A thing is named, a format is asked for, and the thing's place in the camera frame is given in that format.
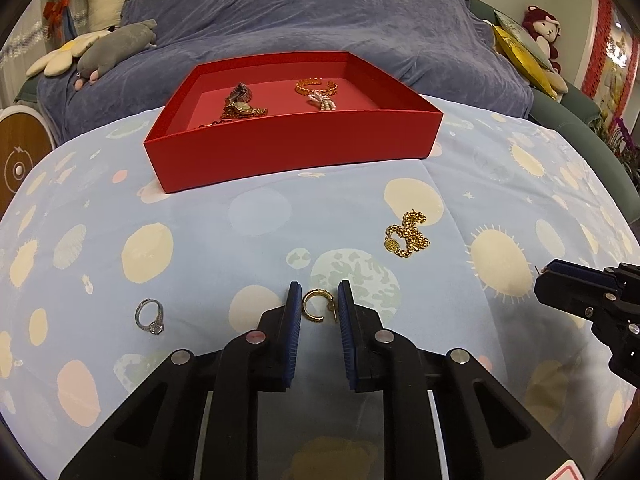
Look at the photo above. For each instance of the flower shaped cushion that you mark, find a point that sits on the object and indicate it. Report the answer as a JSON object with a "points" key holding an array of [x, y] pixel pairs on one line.
{"points": [[60, 57]]}

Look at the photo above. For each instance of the grey pillow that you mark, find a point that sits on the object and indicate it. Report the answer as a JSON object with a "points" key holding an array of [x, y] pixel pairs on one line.
{"points": [[520, 30]]}

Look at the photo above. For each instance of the white round appliance wooden disc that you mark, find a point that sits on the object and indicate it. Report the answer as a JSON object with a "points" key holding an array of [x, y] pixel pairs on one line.
{"points": [[20, 160]]}

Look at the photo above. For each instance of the purple-covered sofa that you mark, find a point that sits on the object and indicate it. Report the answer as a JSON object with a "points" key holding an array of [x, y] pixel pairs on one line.
{"points": [[300, 10]]}

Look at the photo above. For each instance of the red ribbon bow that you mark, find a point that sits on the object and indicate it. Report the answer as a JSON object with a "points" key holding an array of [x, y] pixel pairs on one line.
{"points": [[56, 9]]}

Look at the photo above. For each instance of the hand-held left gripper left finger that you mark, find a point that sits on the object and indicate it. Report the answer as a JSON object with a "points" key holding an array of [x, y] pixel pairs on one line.
{"points": [[290, 340]]}

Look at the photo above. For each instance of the yellow pillow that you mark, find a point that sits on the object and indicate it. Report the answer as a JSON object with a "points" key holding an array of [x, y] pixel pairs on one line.
{"points": [[520, 52]]}

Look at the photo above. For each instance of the planet print blue tablecloth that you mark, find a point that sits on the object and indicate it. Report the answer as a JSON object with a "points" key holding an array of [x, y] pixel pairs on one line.
{"points": [[320, 220]]}

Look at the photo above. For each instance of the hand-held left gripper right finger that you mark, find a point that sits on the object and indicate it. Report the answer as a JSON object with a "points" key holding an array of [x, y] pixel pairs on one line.
{"points": [[347, 335]]}

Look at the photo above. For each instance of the potted flowers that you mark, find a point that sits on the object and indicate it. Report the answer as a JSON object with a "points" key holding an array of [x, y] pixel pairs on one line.
{"points": [[622, 132]]}

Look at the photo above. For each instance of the silver wristwatch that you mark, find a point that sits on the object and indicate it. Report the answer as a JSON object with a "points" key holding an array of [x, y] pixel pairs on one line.
{"points": [[240, 90]]}

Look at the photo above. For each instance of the small cream cushion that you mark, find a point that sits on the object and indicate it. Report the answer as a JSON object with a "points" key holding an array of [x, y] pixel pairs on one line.
{"points": [[556, 81]]}

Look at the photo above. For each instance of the gold wristwatch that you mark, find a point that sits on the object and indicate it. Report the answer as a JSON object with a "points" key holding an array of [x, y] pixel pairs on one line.
{"points": [[242, 106]]}

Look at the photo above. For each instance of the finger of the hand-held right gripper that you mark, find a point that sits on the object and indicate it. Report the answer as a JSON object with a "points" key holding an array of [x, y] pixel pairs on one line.
{"points": [[585, 270], [565, 292]]}

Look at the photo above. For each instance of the red cardboard box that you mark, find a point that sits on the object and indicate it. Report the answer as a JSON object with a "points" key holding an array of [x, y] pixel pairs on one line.
{"points": [[300, 145]]}

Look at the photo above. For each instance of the dark red monkey plush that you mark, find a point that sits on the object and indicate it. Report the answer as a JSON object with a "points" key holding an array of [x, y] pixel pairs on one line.
{"points": [[542, 30]]}

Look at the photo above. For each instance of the red decorative strip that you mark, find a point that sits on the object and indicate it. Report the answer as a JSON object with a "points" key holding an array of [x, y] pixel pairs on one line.
{"points": [[597, 45]]}

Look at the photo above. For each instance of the green sofa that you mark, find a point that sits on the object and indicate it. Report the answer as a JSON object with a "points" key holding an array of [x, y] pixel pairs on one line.
{"points": [[575, 115]]}

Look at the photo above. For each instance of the gold hoop earring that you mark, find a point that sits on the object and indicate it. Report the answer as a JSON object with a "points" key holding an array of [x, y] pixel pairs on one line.
{"points": [[306, 310]]}

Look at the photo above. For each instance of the grey plush toy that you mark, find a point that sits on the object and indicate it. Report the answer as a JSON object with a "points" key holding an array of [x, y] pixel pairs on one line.
{"points": [[115, 45]]}

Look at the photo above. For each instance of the gold bangle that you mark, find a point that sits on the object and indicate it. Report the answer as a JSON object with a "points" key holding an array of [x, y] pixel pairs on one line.
{"points": [[300, 91]]}

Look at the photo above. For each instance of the white sheer curtain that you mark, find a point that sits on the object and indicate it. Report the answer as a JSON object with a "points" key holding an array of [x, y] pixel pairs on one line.
{"points": [[25, 35]]}

